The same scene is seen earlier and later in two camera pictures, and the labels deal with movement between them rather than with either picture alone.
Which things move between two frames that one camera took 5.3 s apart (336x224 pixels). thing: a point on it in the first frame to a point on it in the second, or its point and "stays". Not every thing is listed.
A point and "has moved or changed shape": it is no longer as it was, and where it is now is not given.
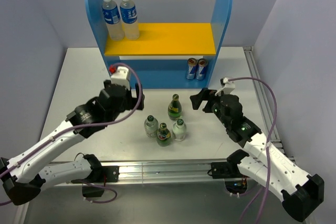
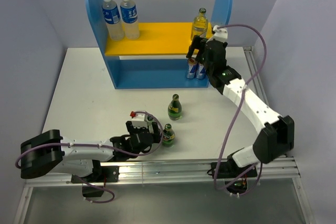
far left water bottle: [112, 18] stays
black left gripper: [132, 101] to [156, 130]
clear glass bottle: [179, 130] to [200, 24]
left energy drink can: [191, 68] stays
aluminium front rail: [163, 171] stays
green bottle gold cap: [175, 109] stays
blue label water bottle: [128, 17] stays
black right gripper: [197, 99] to [195, 44]
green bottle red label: [163, 136] has moved or changed shape
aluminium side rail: [266, 109] stays
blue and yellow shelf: [168, 55] stays
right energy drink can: [201, 71] stays
